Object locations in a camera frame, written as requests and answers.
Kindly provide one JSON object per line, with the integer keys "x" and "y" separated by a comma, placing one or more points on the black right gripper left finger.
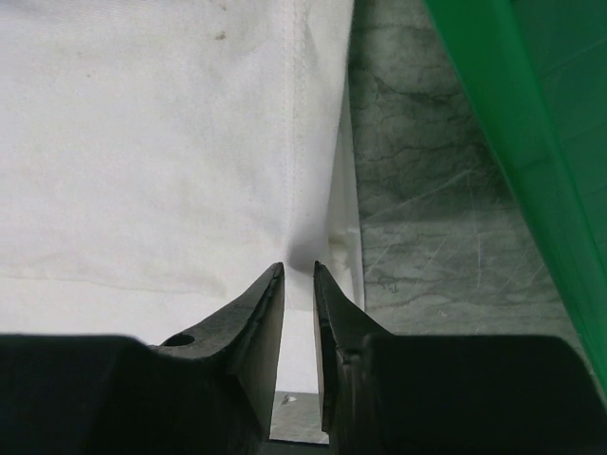
{"x": 206, "y": 390}

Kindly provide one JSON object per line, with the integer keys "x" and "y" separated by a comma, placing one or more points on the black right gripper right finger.
{"x": 387, "y": 394}

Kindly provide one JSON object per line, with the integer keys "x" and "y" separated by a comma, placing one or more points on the white t shirt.
{"x": 158, "y": 156}

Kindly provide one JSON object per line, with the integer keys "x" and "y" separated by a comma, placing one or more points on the green plastic tray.
{"x": 535, "y": 75}

